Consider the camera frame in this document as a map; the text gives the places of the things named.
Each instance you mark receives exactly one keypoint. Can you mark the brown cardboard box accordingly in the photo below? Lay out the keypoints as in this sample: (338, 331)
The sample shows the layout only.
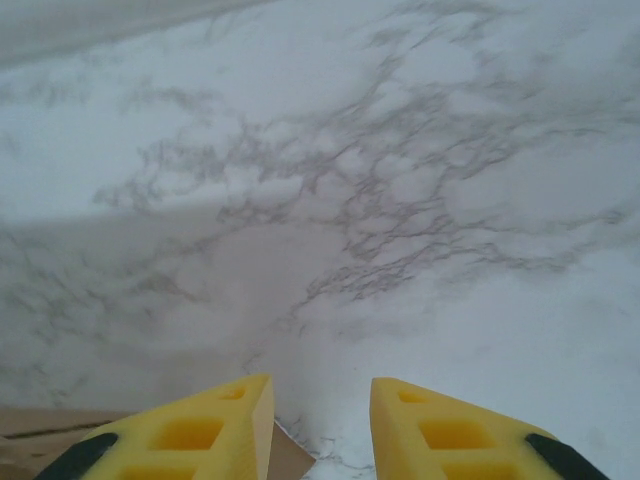
(30, 440)

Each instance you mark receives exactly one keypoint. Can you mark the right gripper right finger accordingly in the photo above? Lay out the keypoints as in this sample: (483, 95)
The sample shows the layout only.
(450, 440)

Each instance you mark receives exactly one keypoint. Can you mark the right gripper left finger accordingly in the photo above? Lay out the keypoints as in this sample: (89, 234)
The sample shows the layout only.
(200, 440)

